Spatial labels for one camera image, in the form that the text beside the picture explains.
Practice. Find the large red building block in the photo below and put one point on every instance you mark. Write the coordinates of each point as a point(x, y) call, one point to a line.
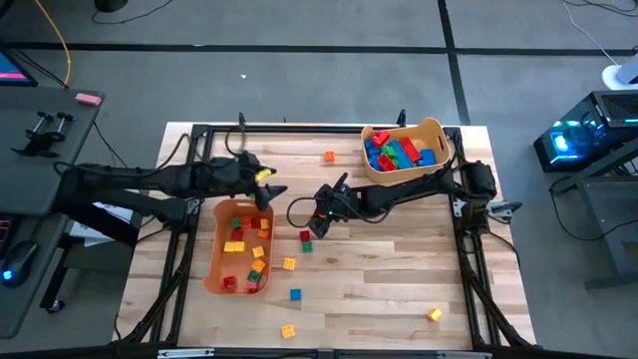
point(380, 138)

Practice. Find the large blue building block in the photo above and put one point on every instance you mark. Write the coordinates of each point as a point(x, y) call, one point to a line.
point(427, 157)
point(371, 152)

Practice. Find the black desk crossbar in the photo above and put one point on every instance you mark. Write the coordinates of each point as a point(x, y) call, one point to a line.
point(119, 234)

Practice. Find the long blue building block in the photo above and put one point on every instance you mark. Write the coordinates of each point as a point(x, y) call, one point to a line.
point(401, 158)

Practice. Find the computer screen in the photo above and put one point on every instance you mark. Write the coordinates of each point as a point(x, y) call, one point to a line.
point(12, 70)

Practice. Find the black computer mouse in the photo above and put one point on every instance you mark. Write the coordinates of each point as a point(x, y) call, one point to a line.
point(20, 259)

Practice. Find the small orange building block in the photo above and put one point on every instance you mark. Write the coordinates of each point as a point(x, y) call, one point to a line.
point(258, 265)
point(245, 222)
point(262, 234)
point(329, 156)

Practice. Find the orange plastic bin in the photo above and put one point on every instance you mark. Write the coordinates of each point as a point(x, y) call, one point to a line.
point(219, 264)

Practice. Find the black chair base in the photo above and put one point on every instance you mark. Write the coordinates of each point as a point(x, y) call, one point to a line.
point(110, 5)

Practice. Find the white floor device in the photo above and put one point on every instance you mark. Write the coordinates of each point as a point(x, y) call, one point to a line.
point(618, 77)

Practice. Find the large green building block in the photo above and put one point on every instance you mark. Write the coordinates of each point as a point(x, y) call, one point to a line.
point(390, 152)

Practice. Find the silver metal bracket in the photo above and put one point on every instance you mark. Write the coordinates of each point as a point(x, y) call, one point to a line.
point(463, 355)
point(184, 353)

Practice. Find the small green building block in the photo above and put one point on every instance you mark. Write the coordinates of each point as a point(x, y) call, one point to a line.
point(307, 247)
point(253, 275)
point(236, 223)

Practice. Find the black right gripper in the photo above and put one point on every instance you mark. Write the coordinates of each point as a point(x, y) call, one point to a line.
point(336, 202)

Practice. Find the small blue building block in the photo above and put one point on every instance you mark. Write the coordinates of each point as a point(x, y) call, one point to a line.
point(295, 294)

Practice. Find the long red building block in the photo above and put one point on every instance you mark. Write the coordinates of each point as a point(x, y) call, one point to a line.
point(410, 148)

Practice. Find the dark grey desk shelf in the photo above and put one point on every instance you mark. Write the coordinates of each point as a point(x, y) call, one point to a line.
point(45, 149)

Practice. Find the black desk top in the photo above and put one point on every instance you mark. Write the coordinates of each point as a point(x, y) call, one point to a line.
point(30, 299)

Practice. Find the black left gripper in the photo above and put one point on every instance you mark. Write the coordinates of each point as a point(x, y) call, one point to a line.
point(226, 177)

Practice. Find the white paper sheet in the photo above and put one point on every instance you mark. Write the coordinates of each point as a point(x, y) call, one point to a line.
point(90, 232)

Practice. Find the black desk clamp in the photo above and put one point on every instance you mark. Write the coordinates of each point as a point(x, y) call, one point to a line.
point(42, 139)

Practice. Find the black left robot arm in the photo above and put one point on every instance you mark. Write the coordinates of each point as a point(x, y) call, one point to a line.
point(124, 179)

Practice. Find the pink eraser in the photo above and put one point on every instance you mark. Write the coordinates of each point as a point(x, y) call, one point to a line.
point(88, 99)

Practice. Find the dark grey computer stand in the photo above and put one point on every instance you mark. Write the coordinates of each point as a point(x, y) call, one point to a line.
point(618, 239)

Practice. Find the small red building block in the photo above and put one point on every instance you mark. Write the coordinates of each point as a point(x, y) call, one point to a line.
point(237, 234)
point(255, 222)
point(229, 283)
point(252, 285)
point(304, 235)

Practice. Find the yellow plastic bin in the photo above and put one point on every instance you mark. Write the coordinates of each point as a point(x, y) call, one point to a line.
point(423, 130)

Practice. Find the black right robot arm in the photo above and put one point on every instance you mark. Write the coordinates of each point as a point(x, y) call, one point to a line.
point(409, 192)

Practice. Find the black desktop computer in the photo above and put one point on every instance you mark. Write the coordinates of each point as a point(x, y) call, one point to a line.
point(615, 107)

